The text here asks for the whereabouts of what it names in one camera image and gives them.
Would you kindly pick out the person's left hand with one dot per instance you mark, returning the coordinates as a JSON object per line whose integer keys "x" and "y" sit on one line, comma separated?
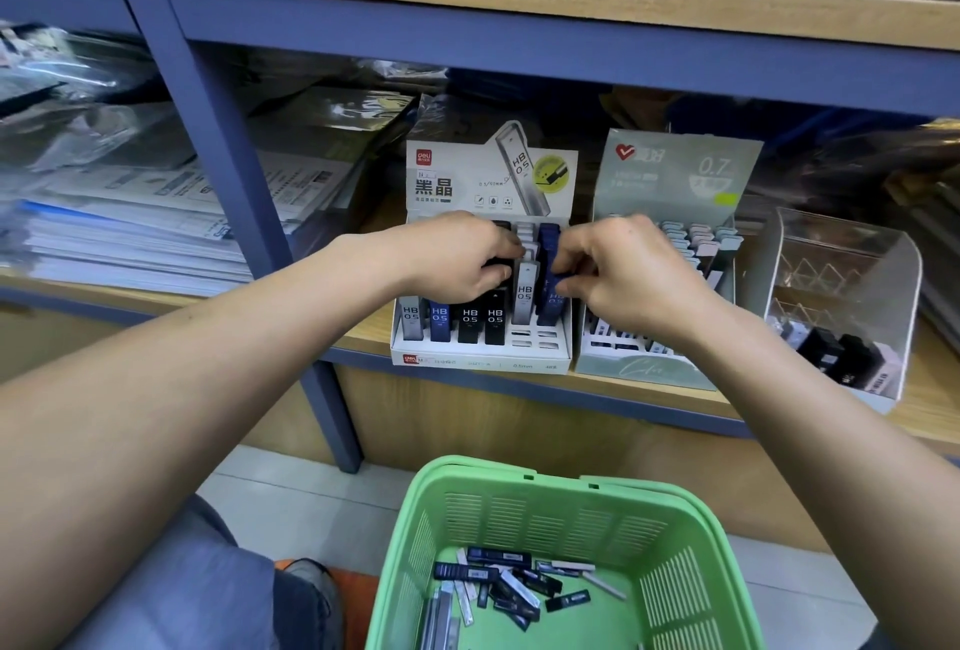
{"x": 458, "y": 260}

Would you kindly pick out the person's right hand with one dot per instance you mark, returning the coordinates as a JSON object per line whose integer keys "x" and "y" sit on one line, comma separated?
{"x": 638, "y": 279}

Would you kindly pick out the white display box red label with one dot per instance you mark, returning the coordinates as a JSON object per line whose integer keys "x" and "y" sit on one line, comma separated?
{"x": 465, "y": 184}

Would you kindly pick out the pale green display box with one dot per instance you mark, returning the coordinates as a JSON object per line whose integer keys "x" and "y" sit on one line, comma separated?
{"x": 675, "y": 169}

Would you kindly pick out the clear plastic display box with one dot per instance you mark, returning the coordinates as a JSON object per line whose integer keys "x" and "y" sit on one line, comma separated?
{"x": 855, "y": 275}

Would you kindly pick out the green plastic basket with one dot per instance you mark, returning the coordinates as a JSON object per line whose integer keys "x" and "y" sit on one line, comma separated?
{"x": 600, "y": 500}

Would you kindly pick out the pile of lead cases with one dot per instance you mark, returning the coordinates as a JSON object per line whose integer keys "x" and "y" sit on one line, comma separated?
{"x": 510, "y": 590}

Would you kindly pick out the person's right forearm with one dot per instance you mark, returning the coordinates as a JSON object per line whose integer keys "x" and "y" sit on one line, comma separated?
{"x": 840, "y": 477}

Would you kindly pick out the person's left forearm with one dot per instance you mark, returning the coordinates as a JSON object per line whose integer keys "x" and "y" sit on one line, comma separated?
{"x": 150, "y": 447}

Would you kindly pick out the dark plastic-wrapped packs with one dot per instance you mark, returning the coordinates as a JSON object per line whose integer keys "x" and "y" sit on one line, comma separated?
{"x": 900, "y": 177}

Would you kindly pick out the stack of wrapped paper packs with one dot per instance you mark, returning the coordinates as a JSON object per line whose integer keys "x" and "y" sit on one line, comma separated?
{"x": 150, "y": 207}

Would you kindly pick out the colourful printed mat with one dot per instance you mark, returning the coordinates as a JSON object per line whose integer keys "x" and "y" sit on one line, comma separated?
{"x": 357, "y": 600}

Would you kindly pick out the grey sneaker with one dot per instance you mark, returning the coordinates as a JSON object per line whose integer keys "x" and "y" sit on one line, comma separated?
{"x": 312, "y": 597}

